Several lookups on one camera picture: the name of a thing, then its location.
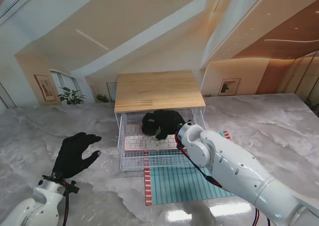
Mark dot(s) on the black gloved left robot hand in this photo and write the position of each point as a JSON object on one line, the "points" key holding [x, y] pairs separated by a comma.
{"points": [[71, 158]]}

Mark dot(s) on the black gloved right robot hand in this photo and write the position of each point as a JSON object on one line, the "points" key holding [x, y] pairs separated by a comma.
{"points": [[169, 122]]}

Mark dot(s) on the small green object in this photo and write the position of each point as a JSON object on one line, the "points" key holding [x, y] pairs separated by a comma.
{"points": [[157, 133]]}

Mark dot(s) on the pink white keyboard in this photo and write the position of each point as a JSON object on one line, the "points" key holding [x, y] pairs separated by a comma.
{"points": [[139, 141]]}

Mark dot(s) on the teal striped mouse pad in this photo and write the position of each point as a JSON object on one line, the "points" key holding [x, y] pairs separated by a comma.
{"points": [[174, 186]]}

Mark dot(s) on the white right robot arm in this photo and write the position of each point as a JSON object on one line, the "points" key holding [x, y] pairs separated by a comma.
{"points": [[229, 166]]}

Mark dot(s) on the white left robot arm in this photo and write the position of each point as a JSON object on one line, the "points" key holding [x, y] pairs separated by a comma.
{"points": [[35, 203]]}

